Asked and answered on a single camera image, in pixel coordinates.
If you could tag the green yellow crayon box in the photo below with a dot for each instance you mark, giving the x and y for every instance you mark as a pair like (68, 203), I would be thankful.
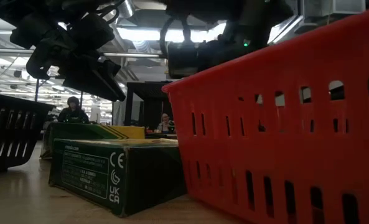
(87, 132)
(119, 174)

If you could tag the person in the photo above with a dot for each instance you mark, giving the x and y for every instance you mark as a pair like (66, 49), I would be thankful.
(73, 113)
(166, 123)

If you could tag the black plastic slotted basket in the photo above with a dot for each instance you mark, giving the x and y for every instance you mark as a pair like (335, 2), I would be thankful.
(13, 130)

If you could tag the red plastic slotted basket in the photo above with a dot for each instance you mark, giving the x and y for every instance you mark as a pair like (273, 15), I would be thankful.
(280, 149)

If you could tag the long ceiling light bar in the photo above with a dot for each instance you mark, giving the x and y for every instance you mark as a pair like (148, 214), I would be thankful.
(131, 55)

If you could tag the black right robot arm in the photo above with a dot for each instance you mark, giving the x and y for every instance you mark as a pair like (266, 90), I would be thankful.
(221, 12)

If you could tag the black metal frame stand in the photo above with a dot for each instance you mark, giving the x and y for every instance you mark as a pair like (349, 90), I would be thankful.
(37, 90)

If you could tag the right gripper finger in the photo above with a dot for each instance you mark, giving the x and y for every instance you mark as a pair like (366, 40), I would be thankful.
(182, 60)

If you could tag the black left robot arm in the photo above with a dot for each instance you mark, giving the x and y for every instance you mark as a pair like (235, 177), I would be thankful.
(47, 6)

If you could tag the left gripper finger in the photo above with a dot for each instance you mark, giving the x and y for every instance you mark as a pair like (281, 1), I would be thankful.
(94, 79)

